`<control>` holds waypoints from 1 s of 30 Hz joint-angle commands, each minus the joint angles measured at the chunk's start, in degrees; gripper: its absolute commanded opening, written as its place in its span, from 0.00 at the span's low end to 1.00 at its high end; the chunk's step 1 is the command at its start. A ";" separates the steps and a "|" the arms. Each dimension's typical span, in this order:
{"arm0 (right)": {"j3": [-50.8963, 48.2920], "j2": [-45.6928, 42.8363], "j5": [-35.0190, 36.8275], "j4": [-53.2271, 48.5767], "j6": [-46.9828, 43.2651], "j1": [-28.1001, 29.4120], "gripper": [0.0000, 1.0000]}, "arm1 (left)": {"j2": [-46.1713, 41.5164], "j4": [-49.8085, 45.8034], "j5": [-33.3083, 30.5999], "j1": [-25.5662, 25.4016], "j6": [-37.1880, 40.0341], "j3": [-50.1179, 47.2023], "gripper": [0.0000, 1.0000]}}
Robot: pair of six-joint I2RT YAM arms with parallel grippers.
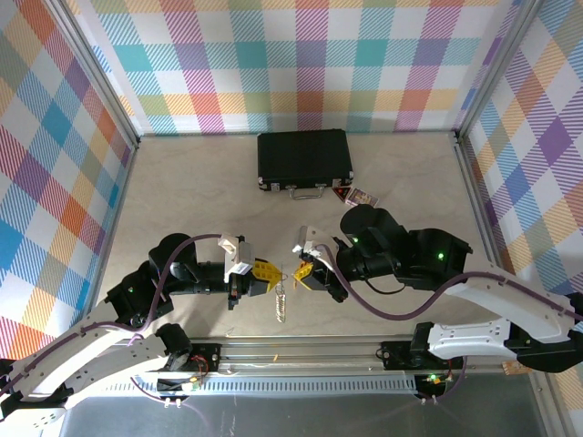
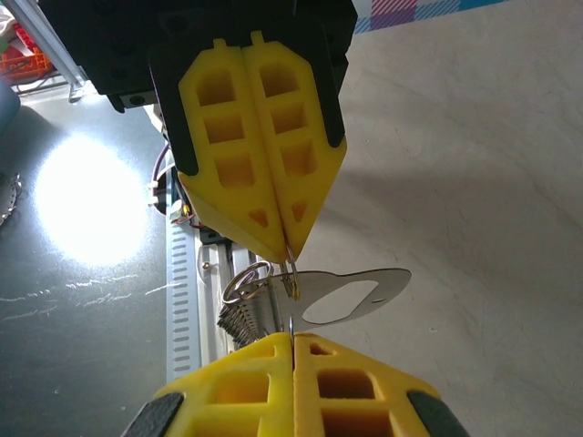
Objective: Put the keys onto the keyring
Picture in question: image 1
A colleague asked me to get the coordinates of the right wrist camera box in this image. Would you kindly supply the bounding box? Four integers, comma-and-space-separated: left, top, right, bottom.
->
291, 226, 330, 261

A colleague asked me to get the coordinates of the small circuit board with wires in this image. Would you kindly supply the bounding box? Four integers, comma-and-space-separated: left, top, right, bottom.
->
157, 352, 213, 397
418, 371, 456, 388

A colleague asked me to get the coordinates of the aluminium frame floor rail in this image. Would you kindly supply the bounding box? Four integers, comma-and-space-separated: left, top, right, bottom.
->
450, 130, 518, 301

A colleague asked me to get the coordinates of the purple playing card box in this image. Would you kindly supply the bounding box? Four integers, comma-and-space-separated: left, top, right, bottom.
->
344, 187, 380, 208

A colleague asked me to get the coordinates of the black carrying case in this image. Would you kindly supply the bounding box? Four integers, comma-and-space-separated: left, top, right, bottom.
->
256, 129, 357, 201

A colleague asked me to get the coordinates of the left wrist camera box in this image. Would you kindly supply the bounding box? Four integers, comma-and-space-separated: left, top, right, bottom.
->
217, 231, 255, 282

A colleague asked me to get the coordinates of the silver keyring with link chain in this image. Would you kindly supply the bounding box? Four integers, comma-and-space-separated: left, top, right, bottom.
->
272, 261, 291, 323

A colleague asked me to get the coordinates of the aluminium frame post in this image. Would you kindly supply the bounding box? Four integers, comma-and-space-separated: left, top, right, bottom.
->
453, 0, 546, 142
47, 0, 141, 149

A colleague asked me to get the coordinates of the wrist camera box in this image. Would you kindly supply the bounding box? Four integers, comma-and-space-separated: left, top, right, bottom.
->
291, 226, 330, 261
217, 231, 255, 282

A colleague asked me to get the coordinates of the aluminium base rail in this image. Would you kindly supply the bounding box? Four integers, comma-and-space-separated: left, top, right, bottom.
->
190, 337, 388, 378

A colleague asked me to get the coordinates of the perforated metal cable tray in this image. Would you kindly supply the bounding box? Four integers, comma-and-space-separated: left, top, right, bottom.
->
72, 376, 423, 400

